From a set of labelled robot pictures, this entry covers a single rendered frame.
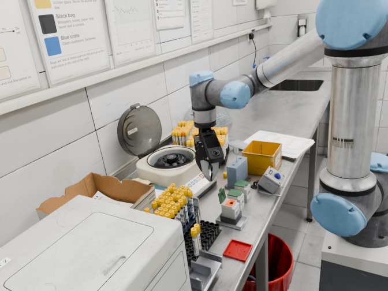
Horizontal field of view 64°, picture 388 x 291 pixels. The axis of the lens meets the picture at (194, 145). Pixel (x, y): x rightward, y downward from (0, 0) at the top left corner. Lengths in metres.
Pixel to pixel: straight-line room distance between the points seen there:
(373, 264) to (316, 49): 0.55
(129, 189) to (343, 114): 0.72
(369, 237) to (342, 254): 0.08
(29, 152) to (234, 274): 0.72
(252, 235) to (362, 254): 0.30
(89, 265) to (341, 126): 0.53
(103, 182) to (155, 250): 0.67
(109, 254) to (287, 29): 2.94
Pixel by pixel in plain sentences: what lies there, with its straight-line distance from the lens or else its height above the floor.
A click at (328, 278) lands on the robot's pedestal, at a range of 1.03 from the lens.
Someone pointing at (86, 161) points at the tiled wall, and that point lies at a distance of 1.26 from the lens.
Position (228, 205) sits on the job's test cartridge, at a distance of 1.00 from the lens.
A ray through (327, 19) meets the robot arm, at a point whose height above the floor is 1.49.
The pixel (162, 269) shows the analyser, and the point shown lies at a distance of 0.57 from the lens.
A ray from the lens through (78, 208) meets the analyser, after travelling 0.70.
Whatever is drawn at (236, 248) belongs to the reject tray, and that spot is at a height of 0.88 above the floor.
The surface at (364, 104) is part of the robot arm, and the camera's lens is 0.68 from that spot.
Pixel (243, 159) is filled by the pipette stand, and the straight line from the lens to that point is 1.23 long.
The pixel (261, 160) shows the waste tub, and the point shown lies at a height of 0.95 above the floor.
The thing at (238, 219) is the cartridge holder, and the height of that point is 0.90.
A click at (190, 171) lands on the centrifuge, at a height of 0.97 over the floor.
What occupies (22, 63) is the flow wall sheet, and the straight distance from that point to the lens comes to 1.08.
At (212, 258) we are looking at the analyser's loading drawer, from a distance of 0.88.
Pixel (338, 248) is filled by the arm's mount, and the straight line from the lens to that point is 0.95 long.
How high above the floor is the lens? 1.53
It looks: 23 degrees down
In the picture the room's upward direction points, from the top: 6 degrees counter-clockwise
